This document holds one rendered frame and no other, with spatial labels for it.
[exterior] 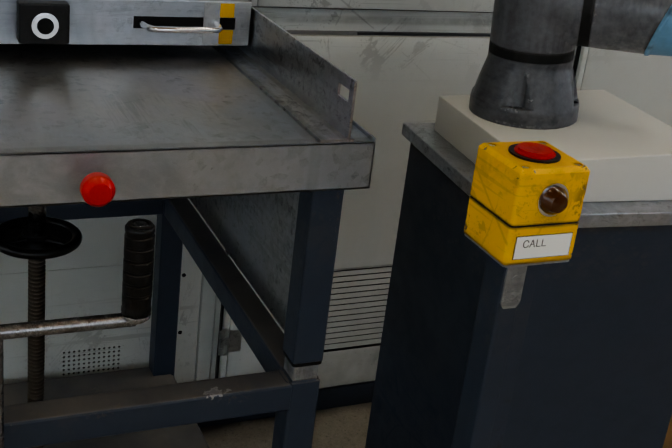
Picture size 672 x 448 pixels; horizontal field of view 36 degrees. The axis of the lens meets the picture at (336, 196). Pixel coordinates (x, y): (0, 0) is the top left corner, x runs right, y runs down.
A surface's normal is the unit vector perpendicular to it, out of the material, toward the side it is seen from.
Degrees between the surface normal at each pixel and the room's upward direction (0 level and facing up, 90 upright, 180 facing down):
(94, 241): 90
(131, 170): 90
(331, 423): 0
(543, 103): 73
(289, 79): 90
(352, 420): 0
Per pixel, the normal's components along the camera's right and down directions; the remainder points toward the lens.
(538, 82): 0.07, 0.09
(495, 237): -0.91, 0.05
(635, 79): 0.40, 0.39
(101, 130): 0.11, -0.92
